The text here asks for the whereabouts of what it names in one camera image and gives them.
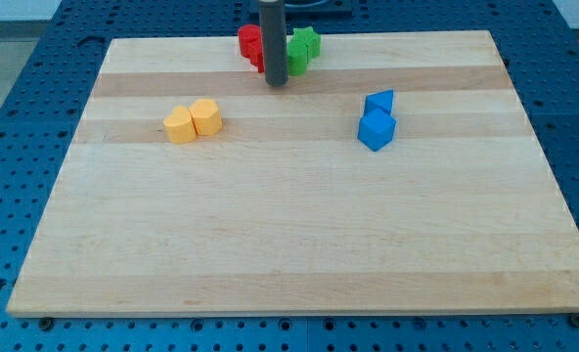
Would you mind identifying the green star block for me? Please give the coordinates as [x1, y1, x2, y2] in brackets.
[292, 26, 321, 60]

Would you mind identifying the red circle block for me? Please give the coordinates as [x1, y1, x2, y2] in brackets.
[238, 24, 261, 60]

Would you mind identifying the light wooden board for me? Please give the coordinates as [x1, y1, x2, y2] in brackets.
[7, 30, 579, 318]

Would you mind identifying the blue cube block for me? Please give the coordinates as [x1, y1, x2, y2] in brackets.
[357, 109, 397, 152]

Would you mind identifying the yellow hexagon block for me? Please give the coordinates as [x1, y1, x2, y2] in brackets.
[189, 99, 223, 136]

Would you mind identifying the blue triangle block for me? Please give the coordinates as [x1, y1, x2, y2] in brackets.
[364, 89, 395, 114]

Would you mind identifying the yellow heart block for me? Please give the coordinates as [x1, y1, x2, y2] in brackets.
[163, 106, 198, 144]

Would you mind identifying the red block behind rod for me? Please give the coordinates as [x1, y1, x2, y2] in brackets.
[248, 41, 265, 73]

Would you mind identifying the green cylinder block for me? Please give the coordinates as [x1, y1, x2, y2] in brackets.
[287, 39, 309, 76]

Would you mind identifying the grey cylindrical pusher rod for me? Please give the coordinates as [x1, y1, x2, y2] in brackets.
[258, 0, 289, 87]

